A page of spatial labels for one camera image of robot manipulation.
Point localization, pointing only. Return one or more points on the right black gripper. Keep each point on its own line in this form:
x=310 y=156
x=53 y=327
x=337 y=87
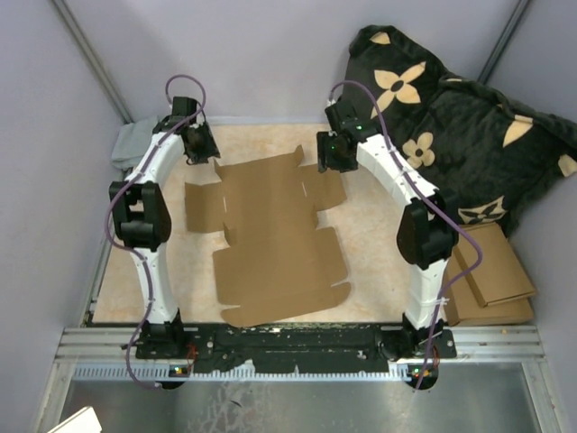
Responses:
x=324 y=142

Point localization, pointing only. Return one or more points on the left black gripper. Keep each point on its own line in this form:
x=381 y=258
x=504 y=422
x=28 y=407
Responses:
x=210 y=150

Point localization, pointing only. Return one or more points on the brown cardboard box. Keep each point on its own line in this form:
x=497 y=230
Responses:
x=278 y=262

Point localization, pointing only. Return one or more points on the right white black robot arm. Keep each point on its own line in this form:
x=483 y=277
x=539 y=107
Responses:
x=424 y=240

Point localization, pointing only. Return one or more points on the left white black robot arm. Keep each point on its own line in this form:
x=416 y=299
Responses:
x=143 y=225

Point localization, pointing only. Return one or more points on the lower folded cardboard box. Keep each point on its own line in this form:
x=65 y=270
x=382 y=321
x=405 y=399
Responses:
x=462 y=309

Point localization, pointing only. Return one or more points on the folded cardboard box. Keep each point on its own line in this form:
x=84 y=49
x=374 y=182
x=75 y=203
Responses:
x=500 y=277
x=462 y=309

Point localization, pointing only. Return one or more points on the upper folded cardboard box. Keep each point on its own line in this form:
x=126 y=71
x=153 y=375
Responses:
x=500 y=277

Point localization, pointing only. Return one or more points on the grey folded cloth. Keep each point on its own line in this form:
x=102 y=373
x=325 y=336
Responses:
x=132 y=143

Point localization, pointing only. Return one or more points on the black floral plush pillow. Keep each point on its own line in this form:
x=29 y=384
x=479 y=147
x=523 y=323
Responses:
x=498 y=155

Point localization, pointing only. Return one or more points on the white paper corner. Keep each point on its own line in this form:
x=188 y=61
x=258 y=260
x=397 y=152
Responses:
x=83 y=421

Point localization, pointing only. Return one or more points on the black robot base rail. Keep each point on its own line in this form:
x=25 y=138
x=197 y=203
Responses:
x=315 y=348

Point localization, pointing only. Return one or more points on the grey slotted cable duct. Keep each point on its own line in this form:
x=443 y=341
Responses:
x=243 y=373

